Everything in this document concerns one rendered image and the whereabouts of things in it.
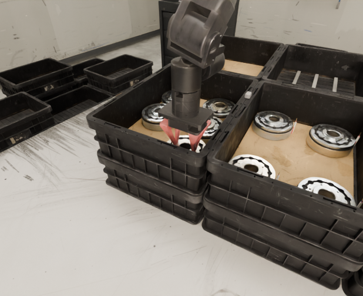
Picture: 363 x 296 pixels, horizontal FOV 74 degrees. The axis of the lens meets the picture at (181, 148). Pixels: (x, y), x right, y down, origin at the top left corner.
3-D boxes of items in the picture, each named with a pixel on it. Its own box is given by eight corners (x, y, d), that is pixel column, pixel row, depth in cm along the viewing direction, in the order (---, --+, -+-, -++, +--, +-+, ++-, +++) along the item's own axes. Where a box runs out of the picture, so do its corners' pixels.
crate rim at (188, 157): (202, 170, 45) (202, 160, 43) (84, 126, 56) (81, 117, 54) (258, 87, 72) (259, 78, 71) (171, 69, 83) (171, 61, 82)
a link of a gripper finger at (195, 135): (182, 137, 60) (182, 103, 54) (209, 146, 57) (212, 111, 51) (168, 152, 55) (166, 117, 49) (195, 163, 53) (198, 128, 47)
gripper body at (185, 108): (172, 106, 56) (172, 74, 51) (213, 118, 52) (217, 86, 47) (157, 119, 51) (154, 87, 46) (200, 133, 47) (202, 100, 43)
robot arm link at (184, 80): (164, 56, 42) (190, 64, 40) (187, 46, 47) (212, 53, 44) (165, 92, 47) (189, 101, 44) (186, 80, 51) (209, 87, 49)
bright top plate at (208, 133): (212, 142, 59) (213, 140, 59) (179, 129, 64) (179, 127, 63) (230, 123, 66) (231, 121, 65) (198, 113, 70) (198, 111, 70)
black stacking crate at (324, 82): (358, 141, 67) (379, 104, 60) (253, 114, 78) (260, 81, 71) (356, 86, 94) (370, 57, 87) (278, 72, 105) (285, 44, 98)
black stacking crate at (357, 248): (363, 271, 40) (403, 232, 33) (201, 202, 51) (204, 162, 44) (358, 141, 67) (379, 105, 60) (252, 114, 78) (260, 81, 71)
